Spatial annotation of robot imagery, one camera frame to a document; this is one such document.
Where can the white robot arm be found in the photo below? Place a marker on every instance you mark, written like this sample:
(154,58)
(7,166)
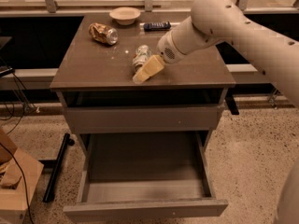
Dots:
(252,159)

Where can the black metal floor bar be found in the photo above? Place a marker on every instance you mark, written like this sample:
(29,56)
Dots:
(55,166)

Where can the dark blue snack bar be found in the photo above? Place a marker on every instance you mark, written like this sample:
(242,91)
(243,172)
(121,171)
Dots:
(157,26)

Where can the beige ceramic bowl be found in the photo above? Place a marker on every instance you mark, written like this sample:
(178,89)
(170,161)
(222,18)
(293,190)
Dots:
(125,15)

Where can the green white 7up can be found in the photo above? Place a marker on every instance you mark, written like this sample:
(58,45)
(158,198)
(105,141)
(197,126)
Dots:
(142,54)

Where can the open grey middle drawer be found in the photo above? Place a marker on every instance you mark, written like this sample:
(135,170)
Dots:
(144,175)

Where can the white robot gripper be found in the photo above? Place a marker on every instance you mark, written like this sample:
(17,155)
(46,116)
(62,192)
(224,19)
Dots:
(165,49)

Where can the grey drawer cabinet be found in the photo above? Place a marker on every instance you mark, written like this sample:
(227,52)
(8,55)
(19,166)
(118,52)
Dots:
(111,91)

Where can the crushed gold soda can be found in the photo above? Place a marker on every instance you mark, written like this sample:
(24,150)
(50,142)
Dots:
(103,33)

